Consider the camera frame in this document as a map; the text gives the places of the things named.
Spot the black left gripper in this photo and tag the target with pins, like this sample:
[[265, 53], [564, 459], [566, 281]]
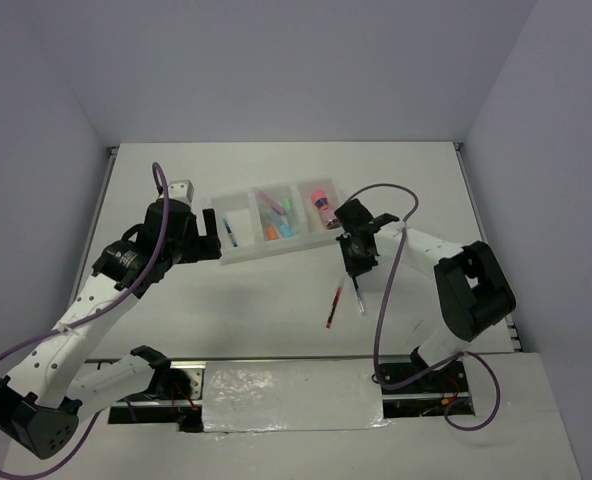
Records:
[[204, 247]]

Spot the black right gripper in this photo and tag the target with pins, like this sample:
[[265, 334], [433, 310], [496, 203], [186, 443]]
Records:
[[358, 267]]

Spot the red pen refill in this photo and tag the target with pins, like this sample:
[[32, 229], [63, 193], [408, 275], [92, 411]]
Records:
[[335, 301]]

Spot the dark blue pen refill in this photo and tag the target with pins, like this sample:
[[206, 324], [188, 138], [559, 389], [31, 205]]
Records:
[[359, 296]]

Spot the pink capped glue bottle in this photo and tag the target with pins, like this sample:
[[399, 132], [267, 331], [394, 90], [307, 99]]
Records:
[[324, 209]]

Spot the orange capped highlighter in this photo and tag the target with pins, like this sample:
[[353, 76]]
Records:
[[268, 227]]

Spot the green capped highlighter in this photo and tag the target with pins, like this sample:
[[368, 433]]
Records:
[[288, 205]]

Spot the purple highlighter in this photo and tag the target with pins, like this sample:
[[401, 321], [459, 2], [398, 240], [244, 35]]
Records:
[[267, 200]]

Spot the blue highlighter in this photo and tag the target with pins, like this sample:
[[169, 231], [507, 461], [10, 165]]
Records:
[[282, 225]]

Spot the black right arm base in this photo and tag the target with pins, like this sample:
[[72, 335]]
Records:
[[450, 381]]

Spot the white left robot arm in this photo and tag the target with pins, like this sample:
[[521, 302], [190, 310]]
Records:
[[42, 401]]

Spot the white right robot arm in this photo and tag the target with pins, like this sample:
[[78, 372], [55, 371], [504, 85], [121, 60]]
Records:
[[473, 292]]

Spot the white three-compartment tray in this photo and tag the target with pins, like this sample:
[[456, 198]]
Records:
[[242, 210]]

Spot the silver foil tape sheet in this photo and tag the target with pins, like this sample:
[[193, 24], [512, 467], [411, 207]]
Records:
[[295, 395]]

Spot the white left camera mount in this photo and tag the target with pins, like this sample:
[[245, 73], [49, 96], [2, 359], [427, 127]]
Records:
[[181, 191]]

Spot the aluminium left table rail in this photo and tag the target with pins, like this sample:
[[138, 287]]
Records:
[[112, 155]]

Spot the aluminium table edge rail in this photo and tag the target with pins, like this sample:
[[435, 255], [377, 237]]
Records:
[[509, 321]]

